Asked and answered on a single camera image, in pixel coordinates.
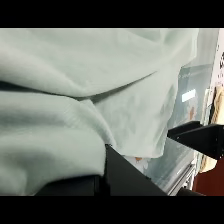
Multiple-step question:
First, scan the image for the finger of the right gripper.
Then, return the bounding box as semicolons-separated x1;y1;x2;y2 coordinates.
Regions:
166;120;224;161

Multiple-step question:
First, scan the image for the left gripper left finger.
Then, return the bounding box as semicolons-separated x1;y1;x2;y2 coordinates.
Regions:
33;174;105;197

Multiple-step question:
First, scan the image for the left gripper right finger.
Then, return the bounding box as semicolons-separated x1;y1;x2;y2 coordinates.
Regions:
104;144;168;197

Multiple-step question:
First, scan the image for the pale green T-shirt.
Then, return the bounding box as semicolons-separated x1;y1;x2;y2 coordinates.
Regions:
0;28;200;196

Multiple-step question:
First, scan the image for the silver frame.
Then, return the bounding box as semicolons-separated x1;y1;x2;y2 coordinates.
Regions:
164;159;198;197

